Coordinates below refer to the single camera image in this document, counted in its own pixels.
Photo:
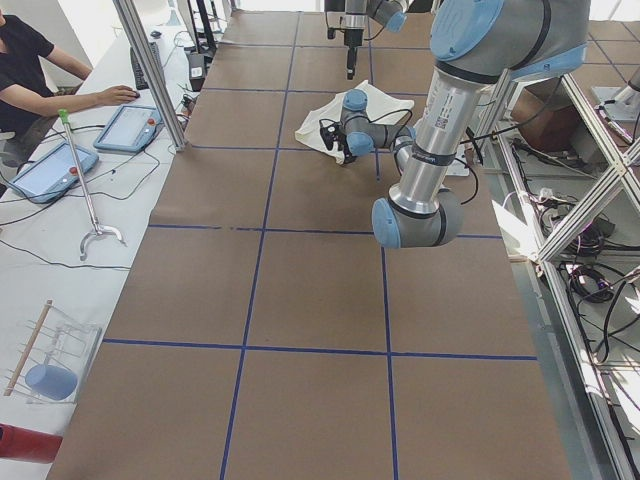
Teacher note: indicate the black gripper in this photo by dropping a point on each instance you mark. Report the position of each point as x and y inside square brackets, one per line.
[344, 142]
[352, 38]

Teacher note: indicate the white long-sleeve printed shirt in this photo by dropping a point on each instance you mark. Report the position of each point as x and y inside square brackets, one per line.
[378, 121]

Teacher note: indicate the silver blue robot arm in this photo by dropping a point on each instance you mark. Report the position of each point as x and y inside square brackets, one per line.
[473, 43]
[351, 18]

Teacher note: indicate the person's right hand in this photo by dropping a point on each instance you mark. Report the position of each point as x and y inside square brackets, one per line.
[117, 95]

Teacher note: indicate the black power adapter box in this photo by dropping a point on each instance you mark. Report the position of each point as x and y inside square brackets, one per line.
[197, 70]

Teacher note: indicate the black keyboard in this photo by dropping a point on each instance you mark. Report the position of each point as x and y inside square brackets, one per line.
[138, 73]

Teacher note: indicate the far blue teach pendant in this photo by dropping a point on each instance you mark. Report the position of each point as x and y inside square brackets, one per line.
[129, 130]

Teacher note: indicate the blue teach pendant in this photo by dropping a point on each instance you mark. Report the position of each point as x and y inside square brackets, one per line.
[49, 177]
[129, 130]

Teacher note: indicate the silver reacher grabber tool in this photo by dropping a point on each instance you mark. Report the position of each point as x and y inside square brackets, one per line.
[98, 230]

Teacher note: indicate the near blue teach pendant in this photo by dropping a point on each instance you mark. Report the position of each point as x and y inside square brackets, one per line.
[49, 177]

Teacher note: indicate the person in black shirt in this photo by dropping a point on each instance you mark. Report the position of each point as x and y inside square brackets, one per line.
[28, 107]

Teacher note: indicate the clear acrylic rack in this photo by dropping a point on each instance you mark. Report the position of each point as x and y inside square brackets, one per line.
[65, 342]

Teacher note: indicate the light blue cup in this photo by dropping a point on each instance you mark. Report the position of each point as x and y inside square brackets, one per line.
[51, 381]

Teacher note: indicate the wooden stick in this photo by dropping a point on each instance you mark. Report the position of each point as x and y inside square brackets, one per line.
[16, 372]

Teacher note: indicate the red cylinder bottle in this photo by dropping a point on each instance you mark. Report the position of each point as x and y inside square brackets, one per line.
[22, 444]

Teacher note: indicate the aluminium frame post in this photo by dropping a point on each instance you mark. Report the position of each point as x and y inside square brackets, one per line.
[137, 37]

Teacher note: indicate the aluminium side frame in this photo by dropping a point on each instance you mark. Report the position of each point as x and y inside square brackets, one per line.
[566, 155]

